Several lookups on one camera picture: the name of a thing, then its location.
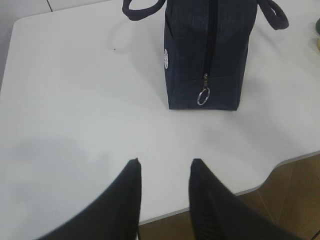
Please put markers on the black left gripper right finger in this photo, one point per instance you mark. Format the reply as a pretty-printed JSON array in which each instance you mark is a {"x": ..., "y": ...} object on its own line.
[{"x": 217, "y": 214}]

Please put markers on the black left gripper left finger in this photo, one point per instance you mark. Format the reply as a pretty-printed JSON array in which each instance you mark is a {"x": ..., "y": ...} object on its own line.
[{"x": 114, "y": 215}]

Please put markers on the navy blue fabric lunch bag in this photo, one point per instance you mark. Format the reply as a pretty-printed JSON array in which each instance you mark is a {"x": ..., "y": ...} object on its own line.
[{"x": 206, "y": 46}]

